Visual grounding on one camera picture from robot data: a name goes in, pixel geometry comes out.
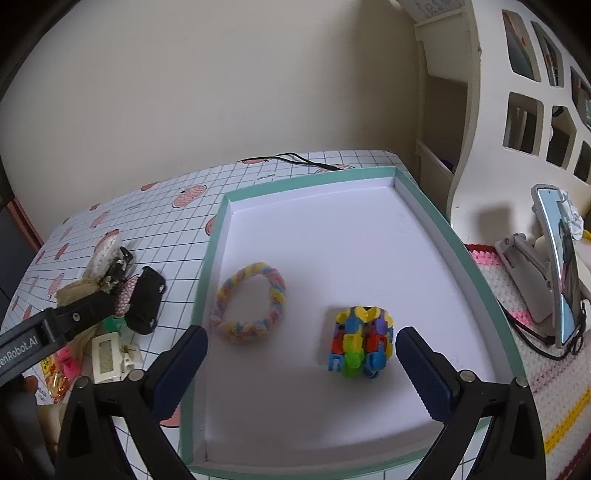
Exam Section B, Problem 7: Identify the black gold transformer toy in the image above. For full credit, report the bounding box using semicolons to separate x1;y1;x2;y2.
100;247;133;295

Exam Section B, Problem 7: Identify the white phone stand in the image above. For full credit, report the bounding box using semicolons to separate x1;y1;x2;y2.
495;233;553;324

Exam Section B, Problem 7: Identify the cream lace cloth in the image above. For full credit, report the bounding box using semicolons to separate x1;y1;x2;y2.
55;278;100;307

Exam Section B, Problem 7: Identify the cotton swab bag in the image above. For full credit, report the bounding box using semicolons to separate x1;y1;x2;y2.
82;229;121;282

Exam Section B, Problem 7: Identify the green ribbon bow clip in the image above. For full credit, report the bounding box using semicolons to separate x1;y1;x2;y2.
102;315;125;336

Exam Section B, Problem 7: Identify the pomegranate grid tablecloth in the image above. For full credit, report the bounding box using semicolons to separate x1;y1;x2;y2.
0;148;491;480

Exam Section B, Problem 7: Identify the multicolour plastic link toy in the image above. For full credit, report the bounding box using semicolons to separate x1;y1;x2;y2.
328;306;394;379

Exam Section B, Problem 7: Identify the smartphone on stand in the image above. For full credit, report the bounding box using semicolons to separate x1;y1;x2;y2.
531;184;586;348

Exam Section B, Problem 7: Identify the pink hair roller clip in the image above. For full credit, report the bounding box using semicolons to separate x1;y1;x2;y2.
55;346;82;381

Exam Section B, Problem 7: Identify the white teal-rimmed tray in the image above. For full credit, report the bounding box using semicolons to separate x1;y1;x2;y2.
179;167;524;479

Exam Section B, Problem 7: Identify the yellow snack packet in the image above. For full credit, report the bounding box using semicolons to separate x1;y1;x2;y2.
40;355;69;404

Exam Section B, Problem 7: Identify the cream plastic hair claw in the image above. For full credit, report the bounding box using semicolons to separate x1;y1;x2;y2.
91;332;143;384

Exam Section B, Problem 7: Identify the black cable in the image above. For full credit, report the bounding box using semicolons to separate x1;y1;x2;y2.
239;152;346;172

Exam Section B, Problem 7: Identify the black toy car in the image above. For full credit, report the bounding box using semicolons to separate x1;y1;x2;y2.
124;266;166;335

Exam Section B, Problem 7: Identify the pink white crochet mat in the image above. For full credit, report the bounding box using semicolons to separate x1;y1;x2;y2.
467;244;590;479

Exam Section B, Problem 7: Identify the pastel braided scrunchie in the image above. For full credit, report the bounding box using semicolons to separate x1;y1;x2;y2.
208;262;287;342

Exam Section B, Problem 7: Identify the white shelf unit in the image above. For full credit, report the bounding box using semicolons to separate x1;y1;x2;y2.
403;1;590;245

